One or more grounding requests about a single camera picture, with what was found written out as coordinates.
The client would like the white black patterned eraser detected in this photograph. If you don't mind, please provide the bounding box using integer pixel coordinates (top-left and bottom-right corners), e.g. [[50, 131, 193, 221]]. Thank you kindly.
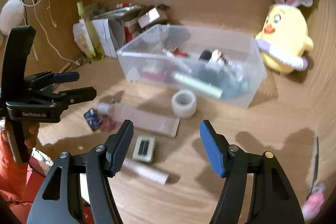
[[132, 135, 155, 163]]

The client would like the dark green dropper bottle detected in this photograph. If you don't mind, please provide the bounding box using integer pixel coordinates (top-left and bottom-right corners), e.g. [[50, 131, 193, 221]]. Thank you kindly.
[[192, 50, 249, 99]]

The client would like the red white marker pen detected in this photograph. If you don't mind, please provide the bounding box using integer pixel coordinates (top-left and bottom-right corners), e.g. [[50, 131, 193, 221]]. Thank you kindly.
[[116, 3, 132, 9]]

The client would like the small blue packet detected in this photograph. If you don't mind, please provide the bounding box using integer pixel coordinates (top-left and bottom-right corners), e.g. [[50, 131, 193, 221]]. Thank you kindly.
[[83, 108, 102, 131]]

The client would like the small white cardboard box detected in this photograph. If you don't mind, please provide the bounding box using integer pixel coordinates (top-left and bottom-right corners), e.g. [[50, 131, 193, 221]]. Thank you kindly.
[[137, 7, 168, 28]]

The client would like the white plush ball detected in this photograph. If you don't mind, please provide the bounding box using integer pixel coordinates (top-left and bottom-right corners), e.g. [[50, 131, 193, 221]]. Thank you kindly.
[[0, 0, 25, 36]]

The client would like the clear plastic storage bin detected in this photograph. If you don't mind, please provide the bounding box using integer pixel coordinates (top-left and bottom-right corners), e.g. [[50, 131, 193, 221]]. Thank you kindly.
[[117, 24, 266, 107]]

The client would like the pink flat box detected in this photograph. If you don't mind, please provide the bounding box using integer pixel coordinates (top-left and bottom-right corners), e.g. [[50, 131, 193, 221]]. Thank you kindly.
[[108, 103, 180, 138]]

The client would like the yellow-green spray bottle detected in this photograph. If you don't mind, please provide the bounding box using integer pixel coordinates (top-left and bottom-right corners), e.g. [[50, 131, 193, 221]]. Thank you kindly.
[[77, 1, 104, 60]]

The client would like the yellow chick bunny plush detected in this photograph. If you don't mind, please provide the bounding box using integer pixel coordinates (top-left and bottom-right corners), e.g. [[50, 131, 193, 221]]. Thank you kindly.
[[255, 0, 314, 74]]

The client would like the pale green tube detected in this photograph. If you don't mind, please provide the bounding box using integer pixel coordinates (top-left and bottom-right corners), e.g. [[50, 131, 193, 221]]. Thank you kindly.
[[171, 72, 223, 99]]

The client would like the white paper stack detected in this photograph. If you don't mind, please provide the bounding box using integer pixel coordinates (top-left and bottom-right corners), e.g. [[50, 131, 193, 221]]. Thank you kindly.
[[72, 19, 126, 58]]

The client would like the clear tape roll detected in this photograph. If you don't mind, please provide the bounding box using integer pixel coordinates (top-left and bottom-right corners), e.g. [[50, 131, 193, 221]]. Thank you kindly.
[[171, 89, 197, 118]]

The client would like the pink cosmetic tube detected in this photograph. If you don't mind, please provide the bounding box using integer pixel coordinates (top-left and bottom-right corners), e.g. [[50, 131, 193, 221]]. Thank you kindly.
[[122, 159, 169, 185]]

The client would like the left hand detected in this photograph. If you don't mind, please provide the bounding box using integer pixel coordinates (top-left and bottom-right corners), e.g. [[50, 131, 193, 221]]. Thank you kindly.
[[1, 119, 40, 149]]

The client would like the pink handled brush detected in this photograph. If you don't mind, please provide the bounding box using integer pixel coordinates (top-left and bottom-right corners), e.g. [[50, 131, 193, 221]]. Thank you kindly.
[[301, 137, 325, 222]]

